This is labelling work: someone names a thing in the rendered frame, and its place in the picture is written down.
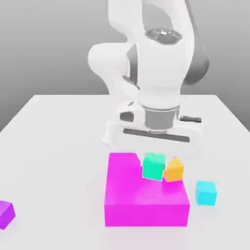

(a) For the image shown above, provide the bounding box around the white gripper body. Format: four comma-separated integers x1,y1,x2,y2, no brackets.
102,121,204,159

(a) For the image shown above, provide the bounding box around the small green cube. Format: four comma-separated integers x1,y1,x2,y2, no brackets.
142,152,167,182

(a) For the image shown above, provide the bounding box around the small orange cube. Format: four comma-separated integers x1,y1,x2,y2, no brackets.
163,157,185,183

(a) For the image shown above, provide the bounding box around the small cyan cube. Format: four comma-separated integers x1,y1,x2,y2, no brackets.
195,180,217,207

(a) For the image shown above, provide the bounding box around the small purple cube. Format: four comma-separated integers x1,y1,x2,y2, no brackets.
0,200,16,230

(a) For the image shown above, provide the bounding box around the large magenta box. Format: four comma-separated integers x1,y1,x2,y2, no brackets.
104,152,190,228

